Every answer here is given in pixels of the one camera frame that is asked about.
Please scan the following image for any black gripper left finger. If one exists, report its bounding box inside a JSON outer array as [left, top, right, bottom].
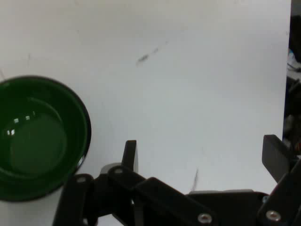
[[53, 140, 214, 226]]

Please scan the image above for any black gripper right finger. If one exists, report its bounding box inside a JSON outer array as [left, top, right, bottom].
[[257, 134, 301, 226]]

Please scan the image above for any green bowl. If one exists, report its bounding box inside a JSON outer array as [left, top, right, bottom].
[[0, 75, 92, 226]]

